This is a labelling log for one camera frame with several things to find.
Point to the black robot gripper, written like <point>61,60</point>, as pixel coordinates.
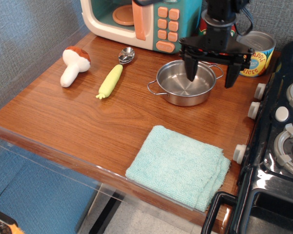
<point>224,50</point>

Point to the plush white brown mushroom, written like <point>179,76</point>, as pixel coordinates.
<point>77,61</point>

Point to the toy microwave teal and cream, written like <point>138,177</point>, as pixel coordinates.
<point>157,27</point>

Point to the pineapple slices can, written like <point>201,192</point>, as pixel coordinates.
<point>263,45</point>

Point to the small stainless steel pot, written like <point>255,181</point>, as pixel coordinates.
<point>173,85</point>

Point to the tomato sauce can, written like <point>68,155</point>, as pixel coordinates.
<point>203,29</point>

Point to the black toy stove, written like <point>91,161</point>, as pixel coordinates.
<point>264,201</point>

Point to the light blue folded cloth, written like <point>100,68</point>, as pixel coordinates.
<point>180,168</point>

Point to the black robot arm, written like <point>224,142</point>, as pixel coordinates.
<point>228,6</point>

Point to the orange black object bottom left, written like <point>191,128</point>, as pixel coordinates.
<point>9,225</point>

